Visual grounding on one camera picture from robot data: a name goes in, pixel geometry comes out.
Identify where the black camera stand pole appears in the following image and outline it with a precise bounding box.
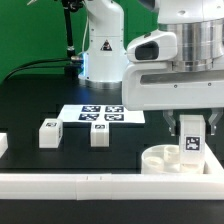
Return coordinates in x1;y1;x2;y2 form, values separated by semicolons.
55;0;84;78

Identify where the white U-shaped fence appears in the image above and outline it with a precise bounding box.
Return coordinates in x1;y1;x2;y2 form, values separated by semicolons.
0;145;224;200

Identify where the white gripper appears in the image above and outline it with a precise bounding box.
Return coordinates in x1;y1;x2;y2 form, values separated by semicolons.
122;61;224;136

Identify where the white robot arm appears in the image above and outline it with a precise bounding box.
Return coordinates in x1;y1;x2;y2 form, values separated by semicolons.
79;0;224;134

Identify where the white block at left edge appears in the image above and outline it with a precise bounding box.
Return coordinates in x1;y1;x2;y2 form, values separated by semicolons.
0;133;8;158

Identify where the black cable bundle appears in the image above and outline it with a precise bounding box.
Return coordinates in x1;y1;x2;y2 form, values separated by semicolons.
0;58;83;84

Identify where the white marker sheet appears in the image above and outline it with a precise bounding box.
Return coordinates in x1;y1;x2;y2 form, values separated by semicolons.
58;105;145;124

